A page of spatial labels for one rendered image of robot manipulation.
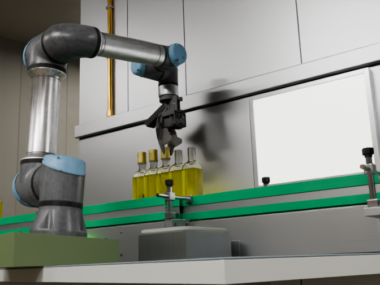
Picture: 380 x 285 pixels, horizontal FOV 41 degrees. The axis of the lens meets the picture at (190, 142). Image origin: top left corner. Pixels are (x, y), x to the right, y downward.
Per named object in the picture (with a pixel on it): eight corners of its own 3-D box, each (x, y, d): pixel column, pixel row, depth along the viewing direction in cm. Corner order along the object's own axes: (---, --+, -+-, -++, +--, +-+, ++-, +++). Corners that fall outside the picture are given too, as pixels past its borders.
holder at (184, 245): (241, 259, 155) (240, 233, 157) (186, 261, 134) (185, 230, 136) (195, 261, 165) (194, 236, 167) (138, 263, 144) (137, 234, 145)
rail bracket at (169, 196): (194, 219, 171) (192, 182, 173) (162, 217, 157) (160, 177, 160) (186, 220, 172) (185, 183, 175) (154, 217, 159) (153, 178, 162)
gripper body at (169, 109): (174, 125, 183) (173, 93, 186) (155, 129, 188) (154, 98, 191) (186, 129, 189) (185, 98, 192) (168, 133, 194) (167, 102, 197)
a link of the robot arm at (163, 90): (154, 87, 192) (167, 92, 199) (154, 98, 191) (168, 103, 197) (169, 82, 188) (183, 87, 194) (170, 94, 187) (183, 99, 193)
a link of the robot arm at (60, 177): (51, 198, 131) (56, 147, 134) (27, 203, 140) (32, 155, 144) (92, 204, 139) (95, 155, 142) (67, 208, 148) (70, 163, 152)
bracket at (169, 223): (191, 241, 167) (191, 219, 169) (173, 240, 160) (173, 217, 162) (183, 241, 170) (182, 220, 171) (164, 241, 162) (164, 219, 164)
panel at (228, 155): (384, 175, 155) (371, 69, 163) (381, 174, 152) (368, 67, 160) (156, 204, 207) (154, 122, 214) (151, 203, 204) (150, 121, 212)
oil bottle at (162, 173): (178, 224, 183) (176, 165, 188) (168, 224, 179) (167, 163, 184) (165, 225, 186) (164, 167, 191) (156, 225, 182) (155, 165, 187)
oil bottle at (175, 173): (191, 223, 180) (189, 163, 184) (182, 223, 175) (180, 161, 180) (178, 224, 183) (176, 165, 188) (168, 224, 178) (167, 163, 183)
